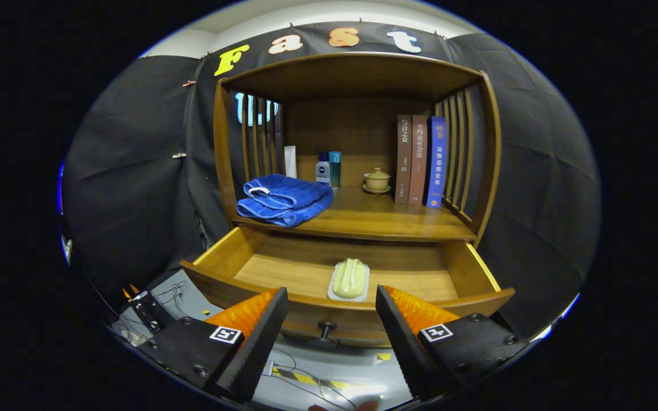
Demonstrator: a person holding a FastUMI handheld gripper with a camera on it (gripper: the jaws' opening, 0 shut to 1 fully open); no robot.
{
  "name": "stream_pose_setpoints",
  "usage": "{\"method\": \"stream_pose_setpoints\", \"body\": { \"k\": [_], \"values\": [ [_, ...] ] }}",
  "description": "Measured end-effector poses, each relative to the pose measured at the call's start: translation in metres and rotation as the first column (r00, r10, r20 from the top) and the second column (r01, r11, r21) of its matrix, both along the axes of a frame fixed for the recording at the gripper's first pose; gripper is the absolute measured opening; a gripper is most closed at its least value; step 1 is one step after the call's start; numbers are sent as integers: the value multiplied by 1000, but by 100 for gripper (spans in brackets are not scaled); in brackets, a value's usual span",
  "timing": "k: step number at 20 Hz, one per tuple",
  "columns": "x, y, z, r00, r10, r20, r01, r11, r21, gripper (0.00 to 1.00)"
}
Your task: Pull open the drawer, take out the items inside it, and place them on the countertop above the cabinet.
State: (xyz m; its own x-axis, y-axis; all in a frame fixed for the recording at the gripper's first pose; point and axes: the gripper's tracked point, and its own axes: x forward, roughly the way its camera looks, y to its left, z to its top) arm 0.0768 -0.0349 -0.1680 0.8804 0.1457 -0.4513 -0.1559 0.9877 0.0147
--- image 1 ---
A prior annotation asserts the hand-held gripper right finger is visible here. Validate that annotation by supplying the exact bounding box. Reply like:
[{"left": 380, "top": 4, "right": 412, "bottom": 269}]
[{"left": 375, "top": 284, "right": 529, "bottom": 402}]

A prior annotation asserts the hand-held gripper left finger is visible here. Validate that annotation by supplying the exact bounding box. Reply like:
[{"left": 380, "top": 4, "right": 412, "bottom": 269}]
[{"left": 145, "top": 287, "right": 290, "bottom": 404}]

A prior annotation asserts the wooden drawer with black knob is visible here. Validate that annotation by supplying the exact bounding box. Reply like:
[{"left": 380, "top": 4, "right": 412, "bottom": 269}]
[{"left": 179, "top": 225, "right": 516, "bottom": 349}]

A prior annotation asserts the white soap dish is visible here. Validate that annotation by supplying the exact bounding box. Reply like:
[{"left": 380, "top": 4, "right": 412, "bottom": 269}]
[{"left": 327, "top": 260, "right": 371, "bottom": 303}]

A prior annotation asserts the wooden countertop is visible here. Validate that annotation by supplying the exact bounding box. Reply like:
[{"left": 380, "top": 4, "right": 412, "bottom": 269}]
[{"left": 232, "top": 186, "right": 477, "bottom": 242}]

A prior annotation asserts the wooden cabinet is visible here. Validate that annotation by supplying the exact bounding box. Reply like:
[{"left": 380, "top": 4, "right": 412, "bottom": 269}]
[{"left": 213, "top": 51, "right": 503, "bottom": 349}]

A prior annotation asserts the yellow black striped tape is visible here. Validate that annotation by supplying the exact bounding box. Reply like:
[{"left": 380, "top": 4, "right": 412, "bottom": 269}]
[{"left": 272, "top": 368, "right": 352, "bottom": 392}]

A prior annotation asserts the folded blue towel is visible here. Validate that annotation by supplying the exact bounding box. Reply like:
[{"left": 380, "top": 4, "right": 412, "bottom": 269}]
[{"left": 236, "top": 174, "right": 334, "bottom": 228}]

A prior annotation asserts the beige lidded tea cup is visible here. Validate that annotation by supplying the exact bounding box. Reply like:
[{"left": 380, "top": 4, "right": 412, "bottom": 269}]
[{"left": 362, "top": 167, "right": 392, "bottom": 195}]

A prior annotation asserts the blue book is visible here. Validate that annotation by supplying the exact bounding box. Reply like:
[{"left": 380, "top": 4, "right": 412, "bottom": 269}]
[{"left": 425, "top": 116, "right": 448, "bottom": 209}]

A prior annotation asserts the dark brown book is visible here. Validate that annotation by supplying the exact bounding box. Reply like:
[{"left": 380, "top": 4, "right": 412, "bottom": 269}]
[{"left": 395, "top": 114, "right": 413, "bottom": 205}]

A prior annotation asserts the reddish brown book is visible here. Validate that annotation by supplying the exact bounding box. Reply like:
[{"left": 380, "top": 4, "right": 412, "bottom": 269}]
[{"left": 408, "top": 115, "right": 429, "bottom": 206}]

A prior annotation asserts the white lotion bottle blue cap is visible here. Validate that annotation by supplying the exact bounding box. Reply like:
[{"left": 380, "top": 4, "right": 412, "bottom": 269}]
[{"left": 315, "top": 151, "right": 331, "bottom": 186}]

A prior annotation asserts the black backdrop cloth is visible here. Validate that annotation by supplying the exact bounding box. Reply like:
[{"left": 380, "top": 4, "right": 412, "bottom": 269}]
[{"left": 58, "top": 22, "right": 602, "bottom": 340}]

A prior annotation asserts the thin floor cable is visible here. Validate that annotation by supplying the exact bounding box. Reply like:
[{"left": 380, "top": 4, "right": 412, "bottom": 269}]
[{"left": 260, "top": 348, "right": 358, "bottom": 409}]

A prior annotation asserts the black box with orange wires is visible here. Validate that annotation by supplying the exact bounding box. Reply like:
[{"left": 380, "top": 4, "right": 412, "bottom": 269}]
[{"left": 122, "top": 284, "right": 176, "bottom": 335}]

